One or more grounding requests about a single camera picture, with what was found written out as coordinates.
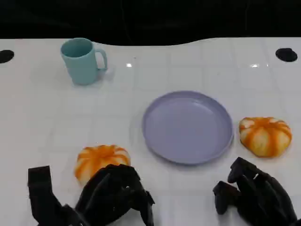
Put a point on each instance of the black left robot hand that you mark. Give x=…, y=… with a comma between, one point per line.
x=113, y=193

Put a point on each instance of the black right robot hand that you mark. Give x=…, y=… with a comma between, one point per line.
x=258, y=197

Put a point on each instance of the orange white toy bread roll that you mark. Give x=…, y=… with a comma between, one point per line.
x=265, y=139
x=98, y=157

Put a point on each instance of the lilac plate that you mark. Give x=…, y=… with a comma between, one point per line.
x=188, y=127

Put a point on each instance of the pale green mug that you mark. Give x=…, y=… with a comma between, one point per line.
x=81, y=68

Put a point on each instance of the black round table grommet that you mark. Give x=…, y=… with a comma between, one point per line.
x=286, y=54
x=5, y=56

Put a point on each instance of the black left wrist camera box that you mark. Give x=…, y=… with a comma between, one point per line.
x=40, y=188

